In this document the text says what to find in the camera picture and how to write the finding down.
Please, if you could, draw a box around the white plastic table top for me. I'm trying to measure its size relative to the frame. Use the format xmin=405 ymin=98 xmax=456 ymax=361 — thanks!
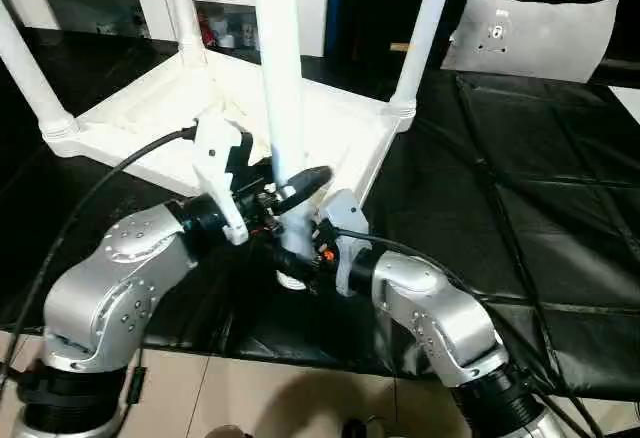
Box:
xmin=42 ymin=47 xmax=416 ymax=239

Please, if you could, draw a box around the white plastic table leg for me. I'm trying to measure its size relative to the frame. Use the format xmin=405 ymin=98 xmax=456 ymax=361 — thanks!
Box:
xmin=0 ymin=0 xmax=80 ymax=143
xmin=383 ymin=0 xmax=459 ymax=115
xmin=248 ymin=0 xmax=322 ymax=293
xmin=167 ymin=0 xmax=210 ymax=68

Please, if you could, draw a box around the dark robot left foot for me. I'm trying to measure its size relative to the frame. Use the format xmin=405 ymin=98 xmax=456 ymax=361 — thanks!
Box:
xmin=206 ymin=424 xmax=247 ymax=438

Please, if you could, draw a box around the red figurine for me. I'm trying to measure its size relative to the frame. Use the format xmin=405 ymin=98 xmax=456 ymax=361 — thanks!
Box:
xmin=198 ymin=9 xmax=215 ymax=48

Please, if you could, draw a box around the grey padded backrest cushion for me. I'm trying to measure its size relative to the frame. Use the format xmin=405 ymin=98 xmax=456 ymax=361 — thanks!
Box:
xmin=439 ymin=0 xmax=620 ymax=84

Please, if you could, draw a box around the white flat board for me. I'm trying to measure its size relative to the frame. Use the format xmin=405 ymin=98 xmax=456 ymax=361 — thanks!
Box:
xmin=608 ymin=84 xmax=640 ymax=125

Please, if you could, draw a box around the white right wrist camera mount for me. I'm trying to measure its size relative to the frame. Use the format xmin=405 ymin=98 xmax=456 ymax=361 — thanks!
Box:
xmin=318 ymin=188 xmax=375 ymax=298

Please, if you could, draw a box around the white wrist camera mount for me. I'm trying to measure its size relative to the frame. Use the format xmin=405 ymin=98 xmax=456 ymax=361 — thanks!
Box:
xmin=318 ymin=188 xmax=375 ymax=298
xmin=192 ymin=116 xmax=256 ymax=245

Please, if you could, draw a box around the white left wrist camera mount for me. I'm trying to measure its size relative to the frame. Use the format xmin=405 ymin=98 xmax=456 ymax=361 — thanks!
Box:
xmin=192 ymin=116 xmax=256 ymax=245

